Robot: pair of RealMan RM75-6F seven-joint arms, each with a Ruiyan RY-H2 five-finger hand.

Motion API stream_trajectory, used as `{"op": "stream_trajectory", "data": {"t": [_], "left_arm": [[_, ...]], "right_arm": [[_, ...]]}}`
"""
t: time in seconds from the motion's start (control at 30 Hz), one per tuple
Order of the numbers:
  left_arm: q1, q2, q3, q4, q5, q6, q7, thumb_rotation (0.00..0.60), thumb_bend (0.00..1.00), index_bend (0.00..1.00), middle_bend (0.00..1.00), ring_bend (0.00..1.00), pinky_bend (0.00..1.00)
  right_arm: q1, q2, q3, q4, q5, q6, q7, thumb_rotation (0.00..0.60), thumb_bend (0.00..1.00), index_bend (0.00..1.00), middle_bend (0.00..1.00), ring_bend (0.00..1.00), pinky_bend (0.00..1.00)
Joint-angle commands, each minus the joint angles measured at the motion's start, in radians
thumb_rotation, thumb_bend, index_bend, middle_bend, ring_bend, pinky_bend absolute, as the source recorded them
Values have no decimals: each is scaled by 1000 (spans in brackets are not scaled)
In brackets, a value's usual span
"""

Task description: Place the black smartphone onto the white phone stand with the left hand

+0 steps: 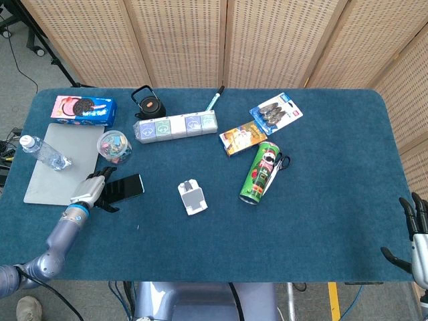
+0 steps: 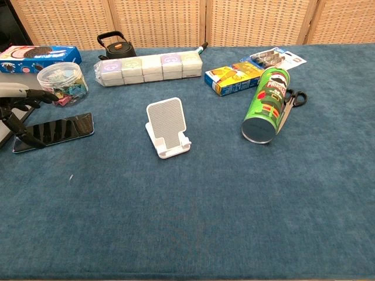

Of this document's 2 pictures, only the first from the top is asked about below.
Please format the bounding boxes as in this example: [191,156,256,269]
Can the black handled scissors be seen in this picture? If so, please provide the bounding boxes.
[262,152,291,197]

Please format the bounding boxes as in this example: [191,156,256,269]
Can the blue felt table cover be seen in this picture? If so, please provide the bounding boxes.
[0,87,417,284]

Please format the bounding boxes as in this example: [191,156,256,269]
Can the tangled cables and power strip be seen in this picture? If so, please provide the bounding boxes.
[0,126,24,188]

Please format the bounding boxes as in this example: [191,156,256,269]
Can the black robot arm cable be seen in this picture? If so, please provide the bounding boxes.
[13,263,84,321]

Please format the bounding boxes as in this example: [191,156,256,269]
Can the black cast iron teapot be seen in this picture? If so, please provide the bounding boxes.
[130,84,167,121]

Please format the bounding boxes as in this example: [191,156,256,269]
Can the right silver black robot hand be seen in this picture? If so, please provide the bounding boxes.
[380,192,428,290]

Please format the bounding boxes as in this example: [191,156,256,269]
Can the beige shoe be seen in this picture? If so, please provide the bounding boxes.
[15,296,43,321]

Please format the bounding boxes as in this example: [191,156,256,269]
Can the woven wood screen panel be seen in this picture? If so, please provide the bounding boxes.
[372,23,428,201]
[306,0,428,90]
[223,0,350,90]
[123,0,230,90]
[19,0,154,88]

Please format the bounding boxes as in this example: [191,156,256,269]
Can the blue cable bundle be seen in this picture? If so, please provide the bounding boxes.
[108,281,134,321]

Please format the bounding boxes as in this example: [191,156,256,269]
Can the white phone stand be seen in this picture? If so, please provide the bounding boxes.
[177,179,209,217]

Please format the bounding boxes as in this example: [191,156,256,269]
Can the grey-blue robot torso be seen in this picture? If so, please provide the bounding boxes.
[133,281,280,321]

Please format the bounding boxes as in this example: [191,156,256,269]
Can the silver closed laptop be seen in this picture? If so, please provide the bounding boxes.
[23,122,106,207]

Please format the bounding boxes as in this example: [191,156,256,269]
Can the blue pink Oreo box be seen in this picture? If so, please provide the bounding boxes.
[50,95,118,128]

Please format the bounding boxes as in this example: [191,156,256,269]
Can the clear jar of colourful clips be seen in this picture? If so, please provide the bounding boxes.
[96,130,133,166]

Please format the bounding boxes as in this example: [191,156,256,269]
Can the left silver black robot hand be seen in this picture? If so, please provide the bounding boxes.
[70,166,120,213]

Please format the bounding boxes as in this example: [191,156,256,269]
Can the wrapped row of small boxes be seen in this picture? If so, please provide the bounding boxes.
[132,112,219,145]

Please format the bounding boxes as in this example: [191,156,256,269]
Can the clear plastic water bottle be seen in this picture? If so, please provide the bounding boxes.
[19,134,73,172]

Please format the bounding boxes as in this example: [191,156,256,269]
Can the yellow snack box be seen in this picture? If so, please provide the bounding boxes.
[219,120,268,157]

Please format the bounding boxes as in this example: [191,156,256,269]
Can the black smartphone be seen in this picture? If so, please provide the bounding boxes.
[100,173,145,205]

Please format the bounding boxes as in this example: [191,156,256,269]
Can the white table leg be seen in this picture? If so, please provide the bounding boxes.
[286,282,297,321]

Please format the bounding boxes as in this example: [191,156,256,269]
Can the marker pen with black cap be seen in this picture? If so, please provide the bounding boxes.
[204,85,226,112]

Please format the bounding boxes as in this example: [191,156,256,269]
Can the single blue cable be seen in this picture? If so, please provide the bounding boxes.
[340,284,365,321]

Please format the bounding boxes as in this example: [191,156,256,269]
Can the green Pringles can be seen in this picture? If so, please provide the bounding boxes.
[238,141,280,205]

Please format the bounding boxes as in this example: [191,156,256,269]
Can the blister pack of binder clips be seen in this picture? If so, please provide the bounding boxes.
[249,92,304,136]

